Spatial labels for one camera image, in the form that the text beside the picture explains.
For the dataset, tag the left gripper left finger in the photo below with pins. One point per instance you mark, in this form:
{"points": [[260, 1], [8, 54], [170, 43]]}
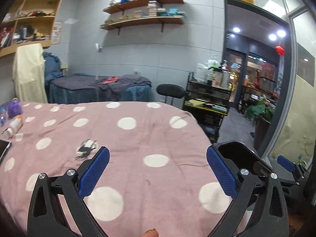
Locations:
{"points": [[46, 216]]}

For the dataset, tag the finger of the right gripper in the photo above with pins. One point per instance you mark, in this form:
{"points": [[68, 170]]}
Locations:
{"points": [[285, 163]]}

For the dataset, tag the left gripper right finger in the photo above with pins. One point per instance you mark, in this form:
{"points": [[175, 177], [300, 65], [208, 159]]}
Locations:
{"points": [[259, 209]]}

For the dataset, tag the dark brown trash bin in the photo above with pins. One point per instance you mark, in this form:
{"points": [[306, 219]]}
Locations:
{"points": [[226, 159]]}

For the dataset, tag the left hand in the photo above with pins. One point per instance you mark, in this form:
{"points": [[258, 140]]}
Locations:
{"points": [[151, 233]]}

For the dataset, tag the potted green plant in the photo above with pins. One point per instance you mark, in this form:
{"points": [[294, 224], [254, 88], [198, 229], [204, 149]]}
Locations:
{"points": [[261, 113]]}

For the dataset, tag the pink polka dot bedspread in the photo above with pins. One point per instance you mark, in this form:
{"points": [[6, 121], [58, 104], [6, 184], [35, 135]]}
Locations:
{"points": [[157, 176]]}

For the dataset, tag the black rolling utility cart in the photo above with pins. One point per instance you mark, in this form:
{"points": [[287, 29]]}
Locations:
{"points": [[209, 105]]}

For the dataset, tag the glass double door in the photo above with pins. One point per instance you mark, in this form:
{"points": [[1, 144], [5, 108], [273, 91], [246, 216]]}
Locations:
{"points": [[237, 67]]}

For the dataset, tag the white bucket with red label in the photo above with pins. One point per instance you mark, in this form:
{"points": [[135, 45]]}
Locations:
{"points": [[217, 77]]}

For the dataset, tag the white pill bottle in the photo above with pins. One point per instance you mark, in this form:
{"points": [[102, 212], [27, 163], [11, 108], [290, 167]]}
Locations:
{"points": [[14, 126]]}

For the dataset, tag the purple bath pouf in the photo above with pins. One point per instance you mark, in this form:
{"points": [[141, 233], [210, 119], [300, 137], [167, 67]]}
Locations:
{"points": [[14, 108]]}

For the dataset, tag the dark blue massage bed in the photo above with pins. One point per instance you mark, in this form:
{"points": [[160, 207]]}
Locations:
{"points": [[81, 88]]}

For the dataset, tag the cream cloth covered chair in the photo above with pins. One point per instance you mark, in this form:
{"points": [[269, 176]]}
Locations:
{"points": [[28, 73]]}

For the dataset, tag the wall poster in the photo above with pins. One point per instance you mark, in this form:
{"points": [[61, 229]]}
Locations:
{"points": [[56, 32]]}

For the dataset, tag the lower wooden wall shelf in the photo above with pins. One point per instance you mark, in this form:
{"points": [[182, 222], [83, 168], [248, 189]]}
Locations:
{"points": [[157, 16]]}

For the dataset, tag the upper wooden wall shelf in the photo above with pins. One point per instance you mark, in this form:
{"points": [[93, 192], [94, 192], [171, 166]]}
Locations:
{"points": [[122, 5]]}

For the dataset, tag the wooden cubby wall shelf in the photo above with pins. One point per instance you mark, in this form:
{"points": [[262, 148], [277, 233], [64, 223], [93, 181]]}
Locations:
{"points": [[28, 22]]}

